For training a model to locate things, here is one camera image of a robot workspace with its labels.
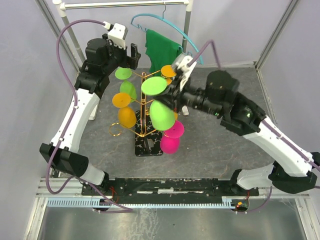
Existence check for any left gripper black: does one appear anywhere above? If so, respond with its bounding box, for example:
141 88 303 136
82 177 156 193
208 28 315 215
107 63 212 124
103 34 142 75

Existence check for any orange wine glass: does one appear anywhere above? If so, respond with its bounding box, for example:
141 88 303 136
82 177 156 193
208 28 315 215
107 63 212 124
160 65 176 85
112 92 137 128

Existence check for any lime green wine glass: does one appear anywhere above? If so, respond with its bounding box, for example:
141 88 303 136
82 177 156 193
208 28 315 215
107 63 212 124
115 67 137 103

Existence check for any pink wine glass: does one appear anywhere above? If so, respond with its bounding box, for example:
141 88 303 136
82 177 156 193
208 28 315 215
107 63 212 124
160 120 185 154

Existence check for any gold wine glass rack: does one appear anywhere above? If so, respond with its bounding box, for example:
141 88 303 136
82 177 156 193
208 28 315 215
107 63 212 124
109 71 163 157

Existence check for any silver white clothes rail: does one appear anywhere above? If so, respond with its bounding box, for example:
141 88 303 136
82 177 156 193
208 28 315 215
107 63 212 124
51 0 195 121

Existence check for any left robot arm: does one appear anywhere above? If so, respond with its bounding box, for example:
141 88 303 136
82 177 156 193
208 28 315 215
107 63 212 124
39 38 141 195

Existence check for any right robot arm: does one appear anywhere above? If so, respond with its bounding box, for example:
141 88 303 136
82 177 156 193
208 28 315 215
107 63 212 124
141 54 320 196

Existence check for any green cloth on hanger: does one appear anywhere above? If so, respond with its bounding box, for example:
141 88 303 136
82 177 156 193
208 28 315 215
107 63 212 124
145 29 182 73

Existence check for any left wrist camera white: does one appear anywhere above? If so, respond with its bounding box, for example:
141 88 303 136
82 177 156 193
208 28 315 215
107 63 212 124
103 21 128 50

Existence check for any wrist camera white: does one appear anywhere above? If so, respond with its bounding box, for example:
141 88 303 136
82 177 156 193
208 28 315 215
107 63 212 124
103 21 128 50
171 53 197 92

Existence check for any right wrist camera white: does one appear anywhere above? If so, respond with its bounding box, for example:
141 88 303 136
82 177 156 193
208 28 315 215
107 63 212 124
171 53 197 92

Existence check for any teal wire clothes hanger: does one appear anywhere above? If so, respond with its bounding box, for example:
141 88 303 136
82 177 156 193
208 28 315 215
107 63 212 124
130 1 205 65

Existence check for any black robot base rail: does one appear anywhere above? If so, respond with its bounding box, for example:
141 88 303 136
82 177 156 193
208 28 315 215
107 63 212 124
97 178 259 205

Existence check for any light blue cable duct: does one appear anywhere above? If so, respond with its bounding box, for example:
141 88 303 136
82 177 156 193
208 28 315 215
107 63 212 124
46 197 235 210

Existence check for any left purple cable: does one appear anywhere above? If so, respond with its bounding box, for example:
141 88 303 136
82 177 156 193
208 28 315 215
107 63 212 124
46 19 135 213

